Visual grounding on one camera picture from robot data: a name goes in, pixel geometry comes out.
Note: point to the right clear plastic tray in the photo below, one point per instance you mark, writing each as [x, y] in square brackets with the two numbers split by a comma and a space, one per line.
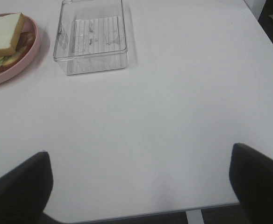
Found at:
[91, 37]

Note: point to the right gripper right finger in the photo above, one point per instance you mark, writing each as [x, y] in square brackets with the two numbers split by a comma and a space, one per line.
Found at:
[251, 177]

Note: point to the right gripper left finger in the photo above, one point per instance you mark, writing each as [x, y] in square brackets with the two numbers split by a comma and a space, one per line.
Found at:
[25, 190]

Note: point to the reddish brown bacon strip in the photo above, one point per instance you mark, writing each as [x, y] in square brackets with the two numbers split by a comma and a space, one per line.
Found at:
[26, 39]

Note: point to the white table leg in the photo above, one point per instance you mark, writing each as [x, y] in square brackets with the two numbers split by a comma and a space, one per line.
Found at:
[194, 217]

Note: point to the bread slice tray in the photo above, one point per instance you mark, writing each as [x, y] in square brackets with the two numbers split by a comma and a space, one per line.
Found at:
[11, 26]

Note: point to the pink round plate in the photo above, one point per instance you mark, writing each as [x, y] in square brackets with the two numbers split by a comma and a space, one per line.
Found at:
[28, 53]

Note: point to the white bread slice brown crust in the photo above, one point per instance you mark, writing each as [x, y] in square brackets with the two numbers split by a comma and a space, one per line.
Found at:
[9, 61]

